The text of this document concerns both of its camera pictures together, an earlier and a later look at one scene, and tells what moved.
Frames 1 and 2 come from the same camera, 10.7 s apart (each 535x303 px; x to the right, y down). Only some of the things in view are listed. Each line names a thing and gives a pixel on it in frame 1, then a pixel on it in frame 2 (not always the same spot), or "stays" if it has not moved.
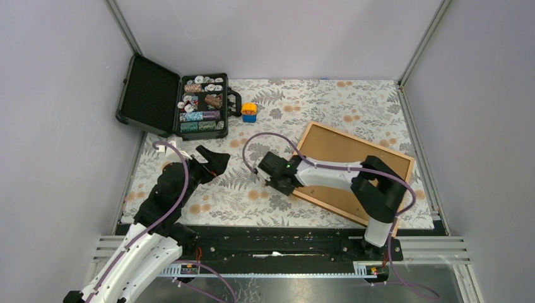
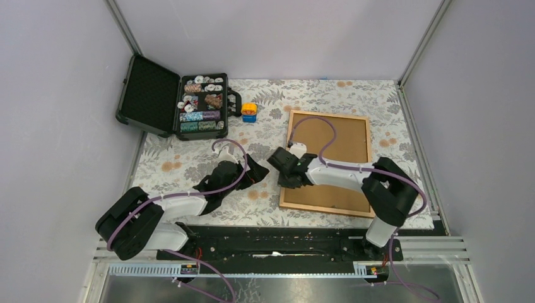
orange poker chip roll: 216,101 stays
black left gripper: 216,164 to 255,174
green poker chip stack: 188,127 stays
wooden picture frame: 320,144 to 369,156
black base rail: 283,245 stays
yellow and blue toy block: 249,111 stays
